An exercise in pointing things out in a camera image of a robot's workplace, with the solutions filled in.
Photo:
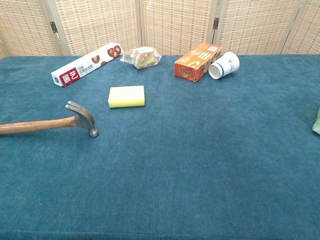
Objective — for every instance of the yellow sponge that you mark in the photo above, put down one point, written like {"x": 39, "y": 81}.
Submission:
{"x": 126, "y": 96}

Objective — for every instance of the blue tablecloth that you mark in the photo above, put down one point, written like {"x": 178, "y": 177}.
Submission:
{"x": 175, "y": 162}

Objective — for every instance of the wrapped bread in plastic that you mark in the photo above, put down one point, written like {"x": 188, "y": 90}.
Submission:
{"x": 141, "y": 58}

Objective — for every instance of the orange snack box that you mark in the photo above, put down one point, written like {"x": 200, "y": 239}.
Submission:
{"x": 197, "y": 62}

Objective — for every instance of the white paper cup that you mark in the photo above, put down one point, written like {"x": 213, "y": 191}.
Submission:
{"x": 225, "y": 66}

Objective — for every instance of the white baking paper box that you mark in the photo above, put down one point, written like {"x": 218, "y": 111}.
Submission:
{"x": 82, "y": 66}

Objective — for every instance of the woven folding screen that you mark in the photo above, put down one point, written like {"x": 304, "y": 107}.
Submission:
{"x": 160, "y": 25}

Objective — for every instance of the green object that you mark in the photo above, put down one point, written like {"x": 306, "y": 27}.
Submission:
{"x": 317, "y": 125}

